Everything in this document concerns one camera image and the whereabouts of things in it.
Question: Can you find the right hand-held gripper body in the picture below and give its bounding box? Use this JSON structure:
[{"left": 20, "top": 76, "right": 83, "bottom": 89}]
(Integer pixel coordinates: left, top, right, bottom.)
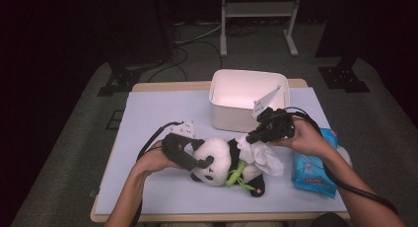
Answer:
[{"left": 250, "top": 85, "right": 296, "bottom": 144}]

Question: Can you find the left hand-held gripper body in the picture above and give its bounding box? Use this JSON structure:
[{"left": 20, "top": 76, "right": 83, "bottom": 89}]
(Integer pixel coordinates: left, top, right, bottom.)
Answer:
[{"left": 161, "top": 120, "right": 197, "bottom": 166}]

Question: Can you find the panda plush toy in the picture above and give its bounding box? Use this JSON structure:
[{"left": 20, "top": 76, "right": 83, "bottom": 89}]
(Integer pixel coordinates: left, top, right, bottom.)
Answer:
[{"left": 189, "top": 136, "right": 267, "bottom": 198}]

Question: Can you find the white wet wipe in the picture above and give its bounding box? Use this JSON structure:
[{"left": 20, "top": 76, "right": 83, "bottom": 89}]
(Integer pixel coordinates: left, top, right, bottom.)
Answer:
[{"left": 235, "top": 133, "right": 286, "bottom": 178}]

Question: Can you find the white plastic storage bin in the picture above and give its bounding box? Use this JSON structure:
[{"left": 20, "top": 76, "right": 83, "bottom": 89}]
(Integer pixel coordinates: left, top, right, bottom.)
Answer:
[{"left": 208, "top": 68, "right": 291, "bottom": 133}]

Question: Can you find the blue wet wipes pack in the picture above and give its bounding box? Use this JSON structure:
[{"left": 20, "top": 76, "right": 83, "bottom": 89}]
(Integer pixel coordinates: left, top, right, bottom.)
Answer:
[{"left": 291, "top": 127, "right": 340, "bottom": 199}]

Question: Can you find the person's left hand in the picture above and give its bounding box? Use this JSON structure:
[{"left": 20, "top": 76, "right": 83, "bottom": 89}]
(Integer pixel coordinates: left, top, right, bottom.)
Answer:
[{"left": 132, "top": 139, "right": 183, "bottom": 178}]

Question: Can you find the person's right hand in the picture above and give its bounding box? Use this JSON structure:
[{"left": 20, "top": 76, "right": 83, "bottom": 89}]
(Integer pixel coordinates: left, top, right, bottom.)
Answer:
[{"left": 270, "top": 115, "right": 333, "bottom": 160}]

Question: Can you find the wooden table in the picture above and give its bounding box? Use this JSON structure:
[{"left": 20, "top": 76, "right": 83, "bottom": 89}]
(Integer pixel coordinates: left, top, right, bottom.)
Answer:
[{"left": 90, "top": 78, "right": 351, "bottom": 223}]

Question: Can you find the black floor hatch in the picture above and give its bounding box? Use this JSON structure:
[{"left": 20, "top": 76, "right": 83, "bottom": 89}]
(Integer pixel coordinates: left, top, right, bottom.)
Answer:
[{"left": 105, "top": 110, "right": 125, "bottom": 131}]

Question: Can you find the crumpled white wipe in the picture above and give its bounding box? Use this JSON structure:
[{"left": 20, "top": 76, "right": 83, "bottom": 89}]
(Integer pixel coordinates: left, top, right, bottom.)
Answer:
[{"left": 336, "top": 146, "right": 353, "bottom": 168}]

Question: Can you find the black stand base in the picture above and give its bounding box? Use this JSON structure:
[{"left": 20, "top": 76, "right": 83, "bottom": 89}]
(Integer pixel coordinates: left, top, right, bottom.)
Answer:
[
  {"left": 97, "top": 55, "right": 143, "bottom": 98},
  {"left": 317, "top": 55, "right": 371, "bottom": 94}
]

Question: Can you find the person's black garment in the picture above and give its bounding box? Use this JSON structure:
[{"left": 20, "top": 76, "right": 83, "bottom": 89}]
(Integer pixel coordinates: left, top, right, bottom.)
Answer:
[{"left": 311, "top": 212, "right": 350, "bottom": 227}]

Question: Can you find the white metal stand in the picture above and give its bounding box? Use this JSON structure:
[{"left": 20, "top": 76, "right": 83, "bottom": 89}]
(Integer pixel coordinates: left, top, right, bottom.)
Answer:
[{"left": 219, "top": 0, "right": 304, "bottom": 58}]

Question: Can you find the black floor cable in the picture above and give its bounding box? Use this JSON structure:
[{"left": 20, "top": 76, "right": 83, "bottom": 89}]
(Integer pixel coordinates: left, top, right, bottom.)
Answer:
[{"left": 147, "top": 38, "right": 225, "bottom": 84}]

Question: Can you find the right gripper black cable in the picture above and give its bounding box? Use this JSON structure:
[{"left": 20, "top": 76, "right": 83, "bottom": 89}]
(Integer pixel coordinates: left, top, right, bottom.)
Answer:
[{"left": 281, "top": 107, "right": 400, "bottom": 217}]

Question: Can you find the grey floor cable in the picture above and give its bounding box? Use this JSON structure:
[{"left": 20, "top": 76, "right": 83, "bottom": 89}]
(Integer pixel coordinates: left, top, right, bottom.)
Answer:
[{"left": 174, "top": 21, "right": 224, "bottom": 46}]

